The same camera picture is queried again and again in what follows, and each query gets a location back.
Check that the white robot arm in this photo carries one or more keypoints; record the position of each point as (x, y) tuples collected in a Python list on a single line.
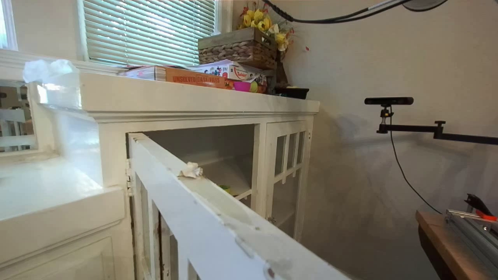
[(422, 5)]

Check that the wicker basket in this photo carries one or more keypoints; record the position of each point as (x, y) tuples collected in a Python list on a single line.
[(247, 47)]

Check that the black bowl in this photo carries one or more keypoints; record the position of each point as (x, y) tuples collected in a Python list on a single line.
[(291, 93)]

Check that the white door knob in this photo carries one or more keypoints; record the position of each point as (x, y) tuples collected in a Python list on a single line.
[(191, 170)]

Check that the white colourful game box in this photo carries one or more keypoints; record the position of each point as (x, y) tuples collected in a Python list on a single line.
[(236, 77)]

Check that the open white cabinet door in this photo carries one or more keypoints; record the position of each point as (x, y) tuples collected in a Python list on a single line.
[(224, 240)]

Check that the orange board game box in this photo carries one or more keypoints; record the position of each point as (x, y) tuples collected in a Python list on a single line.
[(176, 75)]

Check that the yellow flower bouquet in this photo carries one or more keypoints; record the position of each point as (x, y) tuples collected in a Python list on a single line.
[(257, 16)]

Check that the white window blinds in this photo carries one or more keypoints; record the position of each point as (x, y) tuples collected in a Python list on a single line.
[(148, 32)]

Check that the white built-in cabinet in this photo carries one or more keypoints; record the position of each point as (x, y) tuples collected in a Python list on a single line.
[(127, 180)]

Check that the wooden table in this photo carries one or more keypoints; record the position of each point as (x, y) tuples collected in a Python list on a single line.
[(451, 253)]

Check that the black camera on mount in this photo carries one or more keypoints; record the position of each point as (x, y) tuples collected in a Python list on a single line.
[(389, 102)]

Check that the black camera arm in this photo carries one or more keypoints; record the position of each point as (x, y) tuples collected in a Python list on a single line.
[(436, 130)]

